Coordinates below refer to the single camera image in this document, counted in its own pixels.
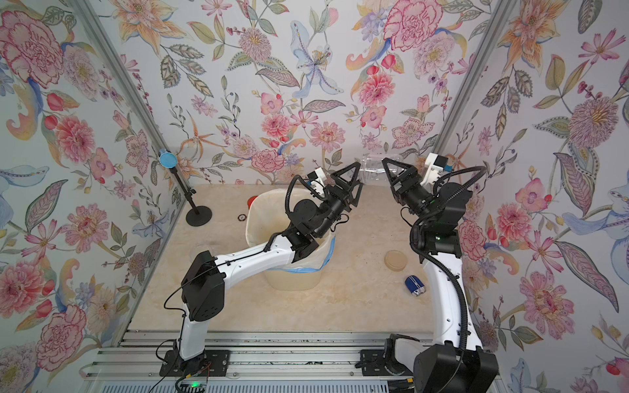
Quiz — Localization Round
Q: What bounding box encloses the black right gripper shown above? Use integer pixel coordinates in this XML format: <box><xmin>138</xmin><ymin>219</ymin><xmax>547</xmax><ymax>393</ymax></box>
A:
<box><xmin>387</xmin><ymin>164</ymin><xmax>438</xmax><ymax>234</ymax></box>

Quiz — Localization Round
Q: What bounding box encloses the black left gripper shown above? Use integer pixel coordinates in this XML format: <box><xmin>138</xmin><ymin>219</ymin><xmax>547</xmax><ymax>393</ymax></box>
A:
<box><xmin>309</xmin><ymin>163</ymin><xmax>365</xmax><ymax>238</ymax></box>

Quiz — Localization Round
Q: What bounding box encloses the beige lid tea jar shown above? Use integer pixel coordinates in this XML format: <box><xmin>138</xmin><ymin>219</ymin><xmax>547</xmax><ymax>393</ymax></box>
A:
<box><xmin>359</xmin><ymin>152</ymin><xmax>402</xmax><ymax>187</ymax></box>

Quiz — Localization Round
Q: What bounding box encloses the beige jar lid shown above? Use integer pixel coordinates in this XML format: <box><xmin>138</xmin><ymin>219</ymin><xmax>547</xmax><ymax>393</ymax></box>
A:
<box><xmin>383</xmin><ymin>250</ymin><xmax>408</xmax><ymax>272</ymax></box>

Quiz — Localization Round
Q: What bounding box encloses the cream trash bin with liner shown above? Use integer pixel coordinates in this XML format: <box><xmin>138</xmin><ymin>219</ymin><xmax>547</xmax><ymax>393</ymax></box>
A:
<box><xmin>245</xmin><ymin>188</ymin><xmax>336</xmax><ymax>291</ymax></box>

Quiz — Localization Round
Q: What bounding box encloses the red lid tea jar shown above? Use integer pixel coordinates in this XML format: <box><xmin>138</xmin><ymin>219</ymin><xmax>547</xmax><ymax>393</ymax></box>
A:
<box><xmin>247</xmin><ymin>196</ymin><xmax>258</xmax><ymax>210</ymax></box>

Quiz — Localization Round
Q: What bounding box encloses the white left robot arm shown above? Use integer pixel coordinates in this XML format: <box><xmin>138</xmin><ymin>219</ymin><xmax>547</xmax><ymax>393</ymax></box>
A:
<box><xmin>159</xmin><ymin>162</ymin><xmax>363</xmax><ymax>378</ymax></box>

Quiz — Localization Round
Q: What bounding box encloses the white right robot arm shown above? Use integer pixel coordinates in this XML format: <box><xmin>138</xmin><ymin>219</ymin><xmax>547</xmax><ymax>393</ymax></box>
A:
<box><xmin>382</xmin><ymin>154</ymin><xmax>499</xmax><ymax>392</ymax></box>

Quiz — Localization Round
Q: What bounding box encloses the black round-base stand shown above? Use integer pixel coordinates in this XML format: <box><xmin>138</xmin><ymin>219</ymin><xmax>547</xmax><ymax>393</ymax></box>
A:
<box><xmin>158</xmin><ymin>149</ymin><xmax>213</xmax><ymax>228</ymax></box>

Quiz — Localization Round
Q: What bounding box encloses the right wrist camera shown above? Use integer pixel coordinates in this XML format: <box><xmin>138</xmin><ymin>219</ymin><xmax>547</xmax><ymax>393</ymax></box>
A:
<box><xmin>421</xmin><ymin>153</ymin><xmax>451</xmax><ymax>190</ymax></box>

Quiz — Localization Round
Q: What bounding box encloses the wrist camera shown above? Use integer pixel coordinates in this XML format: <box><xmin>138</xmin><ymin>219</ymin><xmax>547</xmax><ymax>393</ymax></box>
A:
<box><xmin>306</xmin><ymin>167</ymin><xmax>327</xmax><ymax>195</ymax></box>
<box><xmin>421</xmin><ymin>153</ymin><xmax>451</xmax><ymax>190</ymax></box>

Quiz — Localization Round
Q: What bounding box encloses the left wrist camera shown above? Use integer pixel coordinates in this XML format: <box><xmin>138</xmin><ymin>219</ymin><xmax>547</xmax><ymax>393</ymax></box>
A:
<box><xmin>306</xmin><ymin>167</ymin><xmax>327</xmax><ymax>195</ymax></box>

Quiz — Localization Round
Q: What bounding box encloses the aluminium corner post right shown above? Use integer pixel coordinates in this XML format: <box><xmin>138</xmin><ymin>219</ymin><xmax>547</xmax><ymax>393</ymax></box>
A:
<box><xmin>419</xmin><ymin>0</ymin><xmax>518</xmax><ymax>157</ymax></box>

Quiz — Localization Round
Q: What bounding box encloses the aluminium corner post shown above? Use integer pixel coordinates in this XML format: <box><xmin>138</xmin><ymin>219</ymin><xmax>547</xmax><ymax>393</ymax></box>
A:
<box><xmin>419</xmin><ymin>0</ymin><xmax>518</xmax><ymax>157</ymax></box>
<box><xmin>68</xmin><ymin>0</ymin><xmax>185</xmax><ymax>197</ymax></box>

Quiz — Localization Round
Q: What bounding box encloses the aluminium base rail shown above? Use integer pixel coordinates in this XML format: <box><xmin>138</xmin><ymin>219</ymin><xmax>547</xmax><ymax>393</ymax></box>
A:
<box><xmin>78</xmin><ymin>316</ymin><xmax>507</xmax><ymax>393</ymax></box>

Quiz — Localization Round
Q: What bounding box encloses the aluminium corner post left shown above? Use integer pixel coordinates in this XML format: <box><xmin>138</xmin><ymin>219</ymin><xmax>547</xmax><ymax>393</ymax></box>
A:
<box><xmin>68</xmin><ymin>0</ymin><xmax>185</xmax><ymax>197</ymax></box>

